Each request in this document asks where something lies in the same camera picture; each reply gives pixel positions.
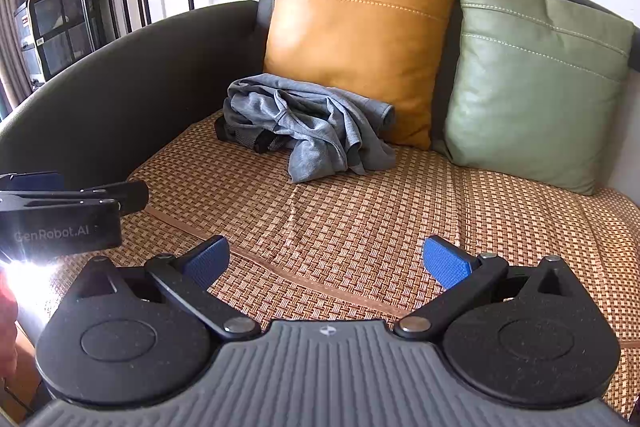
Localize grey pants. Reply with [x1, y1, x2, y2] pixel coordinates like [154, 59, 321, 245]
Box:
[215, 74, 397, 184]

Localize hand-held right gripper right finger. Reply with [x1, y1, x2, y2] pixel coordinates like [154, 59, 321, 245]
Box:
[395, 235, 581, 340]

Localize green leather cushion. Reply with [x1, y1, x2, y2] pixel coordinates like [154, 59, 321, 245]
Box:
[434, 0, 636, 196]

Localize orange leather cushion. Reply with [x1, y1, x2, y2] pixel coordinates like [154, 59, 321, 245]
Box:
[263, 0, 458, 151]

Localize black drawer cabinet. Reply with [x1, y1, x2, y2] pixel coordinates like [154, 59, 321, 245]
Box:
[12, 0, 101, 82]

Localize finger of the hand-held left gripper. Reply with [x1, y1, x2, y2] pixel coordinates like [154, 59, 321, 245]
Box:
[0, 181, 150, 214]
[0, 172, 67, 194]

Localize dark grey sofa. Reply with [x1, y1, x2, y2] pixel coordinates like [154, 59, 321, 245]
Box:
[0, 0, 640, 202]

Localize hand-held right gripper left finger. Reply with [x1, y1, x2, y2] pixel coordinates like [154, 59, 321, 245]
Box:
[67, 235, 262, 341]

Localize brown woven seat mat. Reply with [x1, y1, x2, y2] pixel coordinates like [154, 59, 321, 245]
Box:
[20, 109, 640, 420]

